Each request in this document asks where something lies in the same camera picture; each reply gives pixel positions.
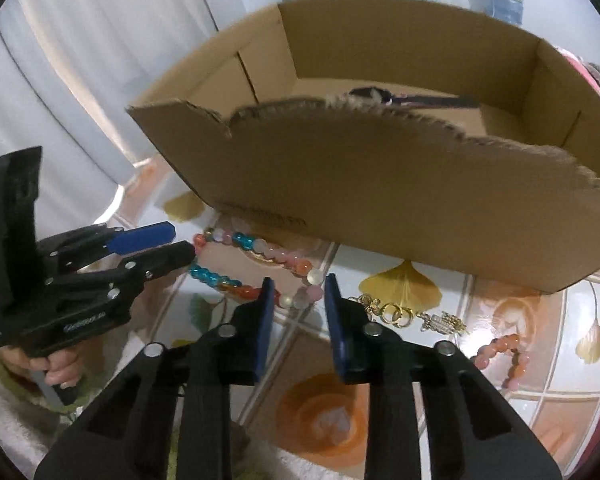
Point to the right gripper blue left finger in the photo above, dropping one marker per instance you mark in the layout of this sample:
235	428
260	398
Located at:
126	432

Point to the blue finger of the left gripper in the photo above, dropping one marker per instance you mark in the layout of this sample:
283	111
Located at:
159	261
127	242

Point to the white curtain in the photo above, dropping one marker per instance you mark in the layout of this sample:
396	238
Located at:
69	69

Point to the person's left hand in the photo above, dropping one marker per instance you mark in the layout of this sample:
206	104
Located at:
64	368

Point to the pink strap smart watch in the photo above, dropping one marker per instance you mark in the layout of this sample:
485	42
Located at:
414	101

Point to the brown cardboard box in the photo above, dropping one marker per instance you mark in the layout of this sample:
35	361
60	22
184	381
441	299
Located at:
259	124

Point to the ginkgo pattern tablecloth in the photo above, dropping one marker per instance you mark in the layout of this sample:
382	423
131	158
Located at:
293	358

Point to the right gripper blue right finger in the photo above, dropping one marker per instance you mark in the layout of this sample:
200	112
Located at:
473	433

